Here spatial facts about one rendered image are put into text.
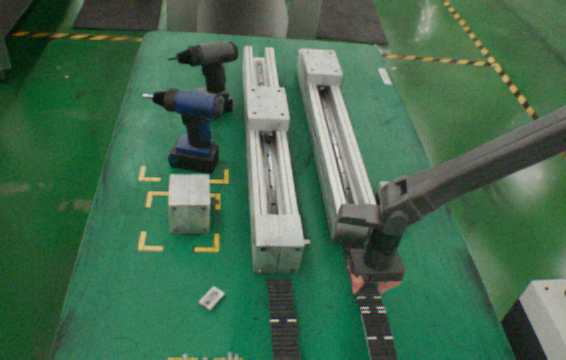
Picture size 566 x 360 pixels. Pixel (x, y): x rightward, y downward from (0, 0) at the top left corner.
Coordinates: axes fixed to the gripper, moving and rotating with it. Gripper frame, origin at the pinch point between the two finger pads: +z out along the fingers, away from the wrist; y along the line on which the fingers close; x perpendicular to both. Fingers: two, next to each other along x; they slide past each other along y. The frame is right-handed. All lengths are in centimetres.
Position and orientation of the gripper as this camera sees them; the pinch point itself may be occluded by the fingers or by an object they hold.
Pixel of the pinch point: (367, 288)
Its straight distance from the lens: 109.1
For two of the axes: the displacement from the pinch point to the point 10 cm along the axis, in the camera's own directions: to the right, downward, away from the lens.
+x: 1.1, 6.5, -7.5
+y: -9.9, 0.0, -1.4
